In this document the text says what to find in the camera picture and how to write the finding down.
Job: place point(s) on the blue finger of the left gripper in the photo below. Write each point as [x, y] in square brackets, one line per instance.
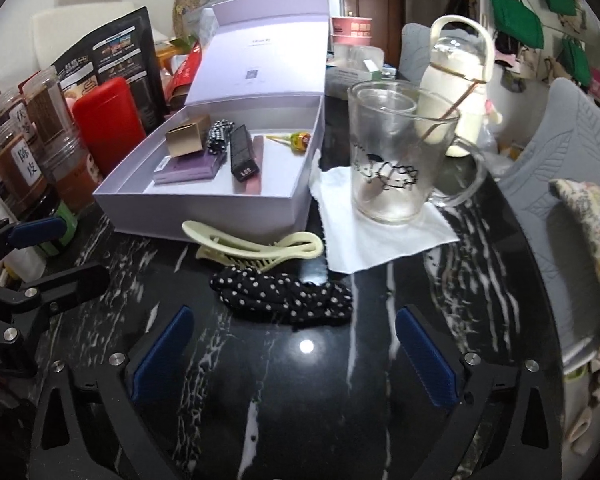
[34, 233]

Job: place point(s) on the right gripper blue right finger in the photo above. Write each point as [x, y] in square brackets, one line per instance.
[433, 355]

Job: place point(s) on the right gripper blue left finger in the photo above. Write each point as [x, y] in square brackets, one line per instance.
[154, 359]

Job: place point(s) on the black polka dot scrunchie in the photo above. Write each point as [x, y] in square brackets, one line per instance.
[281, 298]

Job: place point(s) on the cream hair claw clip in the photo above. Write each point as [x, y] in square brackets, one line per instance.
[230, 250]

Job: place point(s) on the clear spice jar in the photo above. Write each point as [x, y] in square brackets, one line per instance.
[65, 159]

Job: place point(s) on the red canister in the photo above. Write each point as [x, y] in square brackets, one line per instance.
[108, 123]

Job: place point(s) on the white paper napkin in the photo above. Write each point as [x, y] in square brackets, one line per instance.
[355, 243]

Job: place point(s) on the purple flat box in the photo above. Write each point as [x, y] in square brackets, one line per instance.
[198, 166]

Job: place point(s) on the gold small box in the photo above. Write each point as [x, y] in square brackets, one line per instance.
[190, 137]

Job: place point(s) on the black lipstick box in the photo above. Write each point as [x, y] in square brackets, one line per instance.
[243, 163]

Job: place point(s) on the lilac open gift box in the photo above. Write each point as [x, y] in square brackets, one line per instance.
[264, 69]

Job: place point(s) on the black snack bag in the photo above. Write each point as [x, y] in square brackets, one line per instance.
[123, 48]

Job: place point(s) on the clear cartoon glass mug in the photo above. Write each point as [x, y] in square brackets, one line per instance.
[399, 135]

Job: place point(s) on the red snack packet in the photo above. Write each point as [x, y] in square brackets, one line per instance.
[177, 88]

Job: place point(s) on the green lollipop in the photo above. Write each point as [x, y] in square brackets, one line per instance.
[298, 142]

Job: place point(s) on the grey cushioned chair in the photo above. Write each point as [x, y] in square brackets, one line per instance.
[565, 146]

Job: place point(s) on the white tissue box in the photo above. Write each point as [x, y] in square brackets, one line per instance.
[349, 65]

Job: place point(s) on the pink paper noodle cup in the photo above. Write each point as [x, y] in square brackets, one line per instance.
[352, 30]

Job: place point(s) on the brown wooden door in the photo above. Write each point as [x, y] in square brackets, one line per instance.
[388, 18]

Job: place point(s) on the cream water bottle with handle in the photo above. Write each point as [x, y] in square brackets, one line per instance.
[461, 63]

